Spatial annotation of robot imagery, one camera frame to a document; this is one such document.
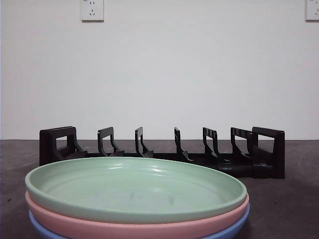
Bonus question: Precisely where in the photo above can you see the pale green round plate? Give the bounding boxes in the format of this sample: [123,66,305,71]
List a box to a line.
[24,156,248,224]

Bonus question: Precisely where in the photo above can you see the pink round plate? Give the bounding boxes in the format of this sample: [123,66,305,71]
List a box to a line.
[24,191,250,239]

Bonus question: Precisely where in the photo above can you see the blue round plate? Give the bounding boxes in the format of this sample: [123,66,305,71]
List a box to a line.
[28,205,251,239]

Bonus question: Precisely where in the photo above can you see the black plate rack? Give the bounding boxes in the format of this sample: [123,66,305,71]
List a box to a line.
[39,125,286,180]

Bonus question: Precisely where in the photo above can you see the white wall socket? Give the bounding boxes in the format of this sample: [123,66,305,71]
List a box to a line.
[305,0,319,22]
[81,0,105,22]

